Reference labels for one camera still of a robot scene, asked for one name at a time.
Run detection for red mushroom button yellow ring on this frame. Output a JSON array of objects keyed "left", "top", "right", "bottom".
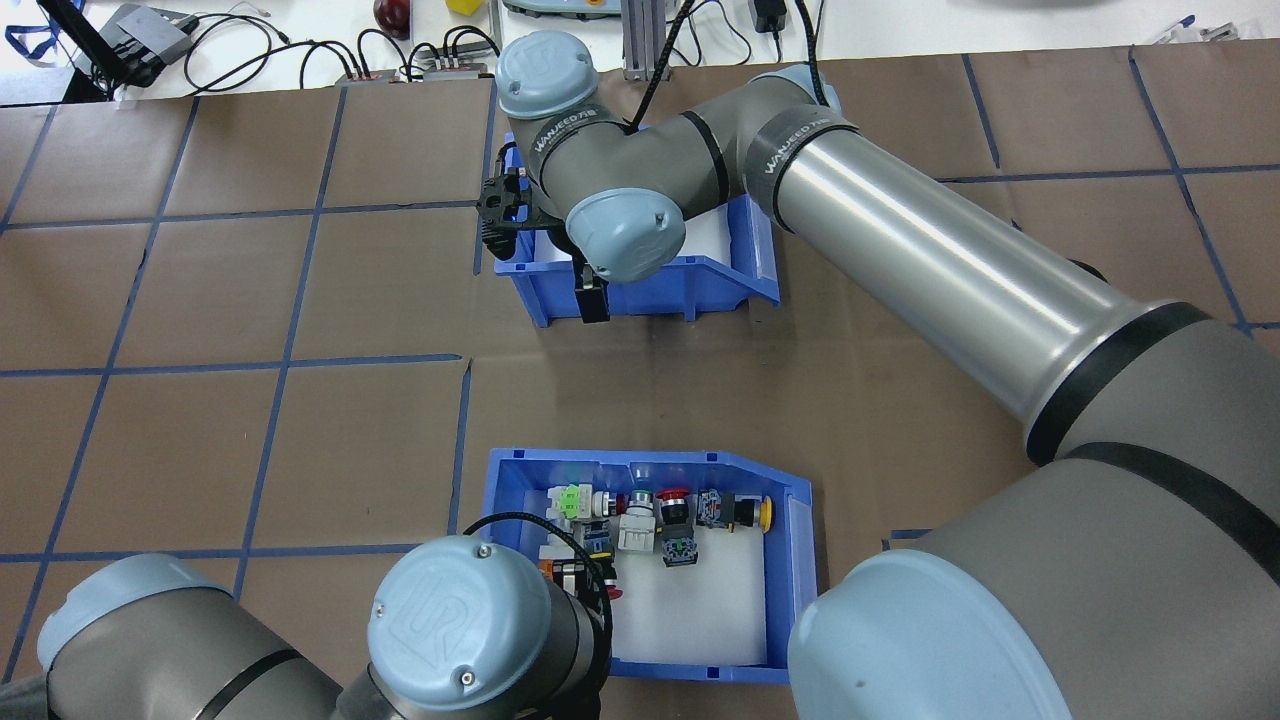
[{"left": 583, "top": 520, "right": 624, "bottom": 603}]

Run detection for group of push button switches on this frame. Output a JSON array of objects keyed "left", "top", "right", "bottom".
[{"left": 522, "top": 488, "right": 769, "bottom": 666}]

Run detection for thin black adapter cable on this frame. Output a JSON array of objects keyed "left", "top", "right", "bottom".
[{"left": 668, "top": 0, "right": 753, "bottom": 69}]

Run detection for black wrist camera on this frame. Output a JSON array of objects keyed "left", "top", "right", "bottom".
[{"left": 475, "top": 140, "right": 549, "bottom": 266}]

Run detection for grey box device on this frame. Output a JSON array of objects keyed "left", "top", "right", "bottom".
[{"left": 103, "top": 3, "right": 198, "bottom": 69}]

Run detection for white and blue pens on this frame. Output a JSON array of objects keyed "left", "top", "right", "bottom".
[{"left": 1148, "top": 14, "right": 1241, "bottom": 47}]

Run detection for push button white contact block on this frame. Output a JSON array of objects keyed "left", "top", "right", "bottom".
[{"left": 615, "top": 487, "right": 658, "bottom": 554}]

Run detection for blue strap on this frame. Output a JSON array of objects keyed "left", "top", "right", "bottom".
[{"left": 3, "top": 22, "right": 53, "bottom": 63}]

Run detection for blue plastic button bin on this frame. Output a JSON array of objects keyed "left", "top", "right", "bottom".
[{"left": 478, "top": 447, "right": 826, "bottom": 686}]

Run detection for thin black looped cable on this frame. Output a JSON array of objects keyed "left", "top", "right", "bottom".
[{"left": 183, "top": 12, "right": 293, "bottom": 73}]

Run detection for teal grey device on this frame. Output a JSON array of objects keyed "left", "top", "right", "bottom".
[{"left": 503, "top": 0, "right": 621, "bottom": 21}]

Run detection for blue plastic capacitor bin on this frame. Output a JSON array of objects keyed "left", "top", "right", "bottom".
[{"left": 494, "top": 128, "right": 782, "bottom": 328}]

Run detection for push button orange contact block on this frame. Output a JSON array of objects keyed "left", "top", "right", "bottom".
[{"left": 540, "top": 518, "right": 578, "bottom": 579}]

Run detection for black stand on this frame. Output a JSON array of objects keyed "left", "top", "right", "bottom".
[{"left": 38, "top": 0, "right": 129, "bottom": 103}]

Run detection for black hub cable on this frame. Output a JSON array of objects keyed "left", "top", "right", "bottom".
[{"left": 298, "top": 25, "right": 506, "bottom": 81}]

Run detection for push button green contact block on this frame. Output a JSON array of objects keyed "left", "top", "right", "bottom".
[{"left": 548, "top": 483, "right": 631, "bottom": 521}]

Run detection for aluminium extrusion post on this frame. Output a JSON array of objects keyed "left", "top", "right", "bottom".
[{"left": 622, "top": 0, "right": 669, "bottom": 81}]

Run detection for yellow push button grey block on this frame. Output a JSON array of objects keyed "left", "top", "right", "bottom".
[{"left": 697, "top": 490, "right": 776, "bottom": 533}]

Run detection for red mushroom button black body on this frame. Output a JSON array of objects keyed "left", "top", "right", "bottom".
[{"left": 655, "top": 487, "right": 701, "bottom": 569}]

